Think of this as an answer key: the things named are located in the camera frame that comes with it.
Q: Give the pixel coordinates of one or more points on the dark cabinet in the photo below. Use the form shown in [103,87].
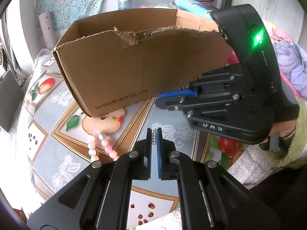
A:
[11,96]

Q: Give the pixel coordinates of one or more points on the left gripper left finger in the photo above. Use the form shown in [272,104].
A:
[98,197]

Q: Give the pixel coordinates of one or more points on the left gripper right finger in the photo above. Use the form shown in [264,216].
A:
[211,198]

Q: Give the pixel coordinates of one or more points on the silver rhinestone clip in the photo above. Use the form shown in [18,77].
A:
[154,136]

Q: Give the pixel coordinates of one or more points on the fruit pattern tablecloth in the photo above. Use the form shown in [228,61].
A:
[59,140]

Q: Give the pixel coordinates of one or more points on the floral teal curtain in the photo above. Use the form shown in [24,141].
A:
[64,12]

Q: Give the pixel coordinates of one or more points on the pink rolled mat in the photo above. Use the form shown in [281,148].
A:
[47,30]

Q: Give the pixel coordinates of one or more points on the pink floral blanket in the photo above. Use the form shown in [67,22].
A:
[291,58]

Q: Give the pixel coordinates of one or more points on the blue water jug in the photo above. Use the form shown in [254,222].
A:
[125,4]

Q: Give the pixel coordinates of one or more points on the right hand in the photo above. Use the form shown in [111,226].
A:
[285,130]

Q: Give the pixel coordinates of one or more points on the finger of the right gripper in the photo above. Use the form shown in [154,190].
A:
[172,103]
[178,93]

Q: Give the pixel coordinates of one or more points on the white plastic bag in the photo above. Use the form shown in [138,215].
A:
[43,56]

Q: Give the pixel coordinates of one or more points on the brown cardboard box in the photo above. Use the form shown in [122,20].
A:
[116,59]

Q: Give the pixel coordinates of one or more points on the blue pillow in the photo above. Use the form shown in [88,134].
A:
[192,6]

